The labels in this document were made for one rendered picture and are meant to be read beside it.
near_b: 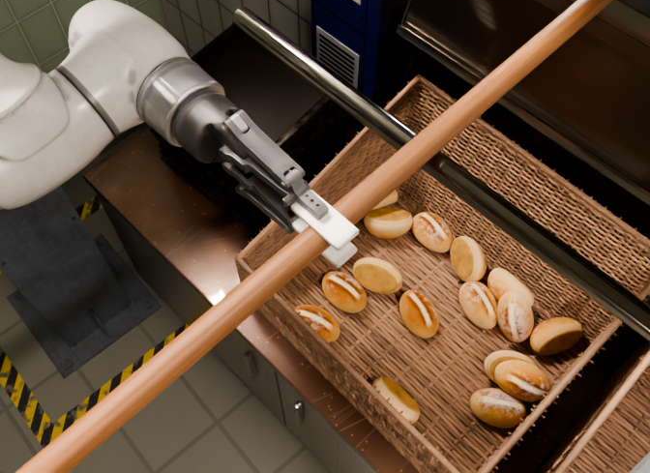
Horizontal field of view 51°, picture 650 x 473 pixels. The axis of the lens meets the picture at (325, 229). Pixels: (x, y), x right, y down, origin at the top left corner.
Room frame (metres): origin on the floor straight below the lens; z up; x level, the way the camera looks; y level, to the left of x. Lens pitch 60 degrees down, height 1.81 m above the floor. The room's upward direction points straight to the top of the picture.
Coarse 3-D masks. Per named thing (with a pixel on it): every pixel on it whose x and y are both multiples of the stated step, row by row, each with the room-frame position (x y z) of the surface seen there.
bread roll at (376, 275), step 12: (360, 264) 0.60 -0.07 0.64; (372, 264) 0.60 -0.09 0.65; (384, 264) 0.60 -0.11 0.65; (360, 276) 0.58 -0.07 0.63; (372, 276) 0.58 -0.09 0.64; (384, 276) 0.58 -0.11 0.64; (396, 276) 0.58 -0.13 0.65; (372, 288) 0.56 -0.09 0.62; (384, 288) 0.56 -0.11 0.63; (396, 288) 0.56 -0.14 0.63
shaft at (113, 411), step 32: (608, 0) 0.69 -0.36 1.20; (544, 32) 0.62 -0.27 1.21; (512, 64) 0.57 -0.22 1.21; (480, 96) 0.52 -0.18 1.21; (448, 128) 0.48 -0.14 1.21; (416, 160) 0.44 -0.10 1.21; (352, 192) 0.39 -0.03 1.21; (384, 192) 0.40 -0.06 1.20; (288, 256) 0.32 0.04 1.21; (256, 288) 0.28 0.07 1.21; (224, 320) 0.25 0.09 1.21; (160, 352) 0.22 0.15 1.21; (192, 352) 0.22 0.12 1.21; (128, 384) 0.19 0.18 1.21; (160, 384) 0.19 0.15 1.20; (96, 416) 0.16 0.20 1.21; (128, 416) 0.16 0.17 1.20; (64, 448) 0.13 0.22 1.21; (96, 448) 0.14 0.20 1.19
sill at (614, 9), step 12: (576, 0) 0.75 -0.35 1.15; (624, 0) 0.72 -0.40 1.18; (636, 0) 0.72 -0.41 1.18; (648, 0) 0.72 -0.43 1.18; (600, 12) 0.73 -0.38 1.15; (612, 12) 0.72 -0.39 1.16; (624, 12) 0.71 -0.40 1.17; (636, 12) 0.70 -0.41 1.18; (648, 12) 0.69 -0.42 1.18; (612, 24) 0.71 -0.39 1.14; (624, 24) 0.70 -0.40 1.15; (636, 24) 0.69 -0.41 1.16; (648, 24) 0.68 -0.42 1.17; (636, 36) 0.69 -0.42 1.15; (648, 36) 0.68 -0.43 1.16
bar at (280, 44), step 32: (256, 32) 0.67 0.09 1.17; (288, 64) 0.62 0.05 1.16; (320, 64) 0.61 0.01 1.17; (352, 96) 0.56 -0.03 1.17; (384, 128) 0.51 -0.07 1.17; (448, 160) 0.46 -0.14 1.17; (480, 192) 0.42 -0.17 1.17; (512, 224) 0.38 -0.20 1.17; (544, 256) 0.34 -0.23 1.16; (576, 256) 0.34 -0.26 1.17; (608, 288) 0.30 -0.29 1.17; (640, 320) 0.27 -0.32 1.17
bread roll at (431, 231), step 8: (416, 216) 0.72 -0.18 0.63; (424, 216) 0.71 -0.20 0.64; (432, 216) 0.71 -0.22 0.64; (416, 224) 0.70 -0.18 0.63; (424, 224) 0.69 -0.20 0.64; (432, 224) 0.69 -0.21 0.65; (440, 224) 0.69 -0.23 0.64; (416, 232) 0.69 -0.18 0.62; (424, 232) 0.68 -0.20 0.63; (432, 232) 0.67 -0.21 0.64; (440, 232) 0.67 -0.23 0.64; (448, 232) 0.68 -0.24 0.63; (424, 240) 0.67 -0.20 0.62; (432, 240) 0.66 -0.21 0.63; (440, 240) 0.66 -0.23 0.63; (448, 240) 0.66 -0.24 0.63; (432, 248) 0.65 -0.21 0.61; (440, 248) 0.65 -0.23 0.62; (448, 248) 0.65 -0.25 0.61
